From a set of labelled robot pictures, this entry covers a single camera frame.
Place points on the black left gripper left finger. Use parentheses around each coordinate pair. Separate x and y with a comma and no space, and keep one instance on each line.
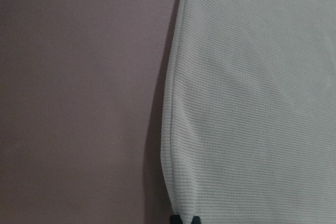
(175,219)

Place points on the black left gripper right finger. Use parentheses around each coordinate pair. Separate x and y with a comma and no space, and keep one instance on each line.
(196,220)

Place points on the olive green long-sleeve shirt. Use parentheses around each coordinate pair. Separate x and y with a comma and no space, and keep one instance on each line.
(248,125)

